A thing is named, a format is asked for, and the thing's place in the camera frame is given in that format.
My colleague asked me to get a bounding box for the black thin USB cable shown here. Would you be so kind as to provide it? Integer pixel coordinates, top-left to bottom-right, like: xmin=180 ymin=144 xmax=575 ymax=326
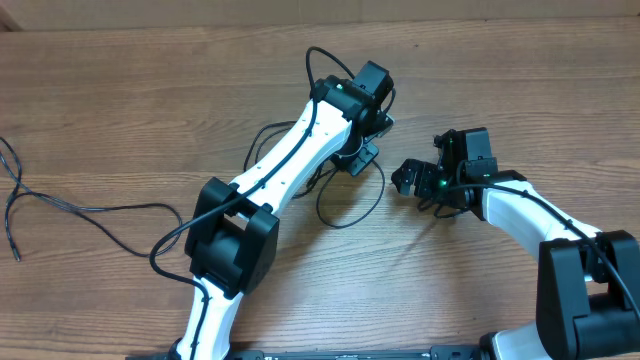
xmin=243 ymin=120 xmax=341 ymax=200

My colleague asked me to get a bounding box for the black USB-A cable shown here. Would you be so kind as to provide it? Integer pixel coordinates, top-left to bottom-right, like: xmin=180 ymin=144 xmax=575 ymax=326
xmin=252 ymin=127 xmax=387 ymax=230

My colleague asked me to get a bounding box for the black braided USB cable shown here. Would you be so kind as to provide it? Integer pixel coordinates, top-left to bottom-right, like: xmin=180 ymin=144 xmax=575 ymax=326
xmin=0 ymin=135 xmax=184 ymax=264

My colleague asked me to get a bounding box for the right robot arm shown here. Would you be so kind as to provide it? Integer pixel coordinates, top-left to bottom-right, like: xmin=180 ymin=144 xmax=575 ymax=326
xmin=391 ymin=127 xmax=639 ymax=359

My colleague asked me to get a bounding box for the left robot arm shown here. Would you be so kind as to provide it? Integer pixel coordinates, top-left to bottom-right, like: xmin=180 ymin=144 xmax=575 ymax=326
xmin=169 ymin=61 xmax=394 ymax=359

